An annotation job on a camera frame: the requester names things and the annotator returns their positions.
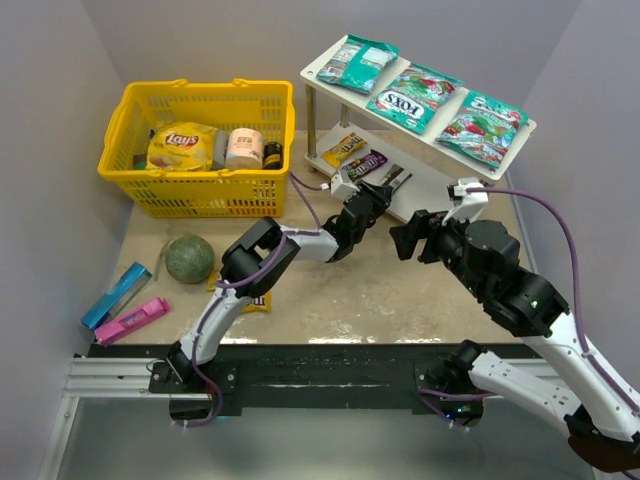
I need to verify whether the brown chocolate bar wrapper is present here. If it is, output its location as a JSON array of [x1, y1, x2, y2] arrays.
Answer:
[[380, 164, 413, 193]]

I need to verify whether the purple M&M's bag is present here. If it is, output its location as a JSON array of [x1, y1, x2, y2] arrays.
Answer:
[[343, 149, 388, 182]]

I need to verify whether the yellow M&M's bag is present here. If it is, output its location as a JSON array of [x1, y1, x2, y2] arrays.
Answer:
[[241, 291, 272, 314], [206, 270, 220, 292], [321, 132, 368, 168]]

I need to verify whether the Fox's mint blossom candy bag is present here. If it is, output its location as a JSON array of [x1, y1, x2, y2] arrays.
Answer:
[[367, 63, 463, 134]]

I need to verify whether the teal candy bag back side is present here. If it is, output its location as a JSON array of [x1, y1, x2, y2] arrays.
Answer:
[[316, 34, 399, 95]]

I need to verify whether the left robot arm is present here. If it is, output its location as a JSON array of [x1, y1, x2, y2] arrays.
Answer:
[[166, 182, 394, 384]]

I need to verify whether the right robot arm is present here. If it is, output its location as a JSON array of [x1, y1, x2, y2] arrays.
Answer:
[[390, 210, 639, 474]]

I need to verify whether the white two-tier shelf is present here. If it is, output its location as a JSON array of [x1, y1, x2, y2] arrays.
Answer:
[[300, 39, 537, 222]]

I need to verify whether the black and yellow can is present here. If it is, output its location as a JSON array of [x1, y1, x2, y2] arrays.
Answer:
[[263, 141, 283, 170]]

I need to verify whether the pink cylindrical container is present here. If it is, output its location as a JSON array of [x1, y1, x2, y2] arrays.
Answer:
[[224, 128, 265, 170]]

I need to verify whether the yellow plastic shopping basket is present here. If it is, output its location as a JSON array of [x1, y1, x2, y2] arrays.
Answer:
[[97, 79, 296, 218]]

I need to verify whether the grey pouch in basket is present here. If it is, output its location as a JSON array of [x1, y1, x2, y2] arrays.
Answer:
[[211, 129, 228, 170]]

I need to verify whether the green round melon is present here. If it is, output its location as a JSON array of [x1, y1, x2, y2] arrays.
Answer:
[[164, 235, 215, 284]]

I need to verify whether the yellow Lays chips bag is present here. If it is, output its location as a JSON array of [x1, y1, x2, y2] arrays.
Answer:
[[145, 121, 218, 172]]

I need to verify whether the pink box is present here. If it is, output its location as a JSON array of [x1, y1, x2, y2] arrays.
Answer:
[[95, 297, 171, 346]]

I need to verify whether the blue box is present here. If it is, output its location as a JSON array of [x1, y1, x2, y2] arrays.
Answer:
[[81, 262, 152, 330]]

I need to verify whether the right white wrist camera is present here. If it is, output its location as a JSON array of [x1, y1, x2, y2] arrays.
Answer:
[[443, 177, 489, 224]]

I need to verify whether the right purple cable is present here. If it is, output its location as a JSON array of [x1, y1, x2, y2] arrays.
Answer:
[[417, 185, 640, 480]]

